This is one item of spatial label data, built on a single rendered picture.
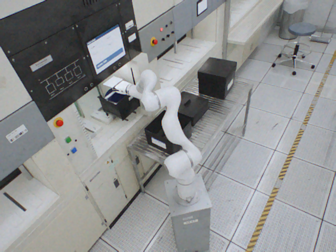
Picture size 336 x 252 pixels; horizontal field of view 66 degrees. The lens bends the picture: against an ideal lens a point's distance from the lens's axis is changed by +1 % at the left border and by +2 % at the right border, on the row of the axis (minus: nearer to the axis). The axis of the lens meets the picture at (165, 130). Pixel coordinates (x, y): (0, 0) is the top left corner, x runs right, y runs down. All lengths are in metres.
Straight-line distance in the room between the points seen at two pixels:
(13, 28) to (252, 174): 2.41
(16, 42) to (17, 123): 0.39
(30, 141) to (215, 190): 1.83
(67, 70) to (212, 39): 2.09
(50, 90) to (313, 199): 2.44
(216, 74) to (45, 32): 1.47
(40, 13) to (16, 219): 1.25
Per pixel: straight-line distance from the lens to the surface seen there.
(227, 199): 2.68
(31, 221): 1.93
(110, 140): 2.09
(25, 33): 1.43
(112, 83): 1.97
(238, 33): 3.55
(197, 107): 2.26
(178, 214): 1.74
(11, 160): 1.57
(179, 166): 1.45
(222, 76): 2.38
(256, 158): 3.03
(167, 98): 1.39
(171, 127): 1.40
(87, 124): 2.27
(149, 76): 1.44
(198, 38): 3.36
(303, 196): 2.87
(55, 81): 1.55
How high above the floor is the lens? 2.31
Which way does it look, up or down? 44 degrees down
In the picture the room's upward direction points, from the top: 8 degrees counter-clockwise
